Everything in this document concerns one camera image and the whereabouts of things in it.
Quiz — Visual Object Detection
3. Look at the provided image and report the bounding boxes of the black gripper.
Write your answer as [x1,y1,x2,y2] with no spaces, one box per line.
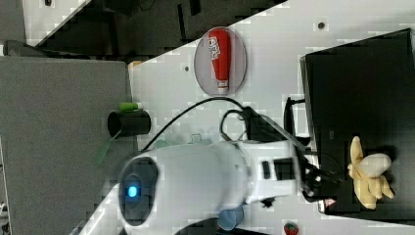
[298,152,343,201]

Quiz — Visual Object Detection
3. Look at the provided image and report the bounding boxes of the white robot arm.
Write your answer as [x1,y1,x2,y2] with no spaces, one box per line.
[70,140,340,235]

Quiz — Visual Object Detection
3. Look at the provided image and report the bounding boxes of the black toaster oven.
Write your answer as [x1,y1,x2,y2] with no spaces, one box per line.
[300,28,415,225]

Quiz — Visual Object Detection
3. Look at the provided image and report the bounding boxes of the red strawberry toy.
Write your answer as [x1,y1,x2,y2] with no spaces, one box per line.
[284,222,300,235]

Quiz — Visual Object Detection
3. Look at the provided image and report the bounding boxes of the blue bowl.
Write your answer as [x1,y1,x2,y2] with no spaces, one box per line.
[217,207,244,231]

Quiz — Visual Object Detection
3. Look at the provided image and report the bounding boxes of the green mug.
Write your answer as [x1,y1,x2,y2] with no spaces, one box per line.
[190,133,212,145]

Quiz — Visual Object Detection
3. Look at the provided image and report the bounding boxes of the grey round plate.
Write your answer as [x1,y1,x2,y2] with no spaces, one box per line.
[194,27,248,97]

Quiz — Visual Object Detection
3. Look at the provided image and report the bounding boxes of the green perforated colander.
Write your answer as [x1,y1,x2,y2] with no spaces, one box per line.
[153,140,170,150]

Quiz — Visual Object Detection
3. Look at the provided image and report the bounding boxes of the red ketchup bottle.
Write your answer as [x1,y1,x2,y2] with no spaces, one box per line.
[207,28,232,94]

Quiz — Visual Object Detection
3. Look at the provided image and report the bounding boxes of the black cylinder holder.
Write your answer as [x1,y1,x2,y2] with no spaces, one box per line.
[107,110,152,138]

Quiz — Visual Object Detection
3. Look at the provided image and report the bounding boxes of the green marker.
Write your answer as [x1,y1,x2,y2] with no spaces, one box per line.
[118,103,143,112]

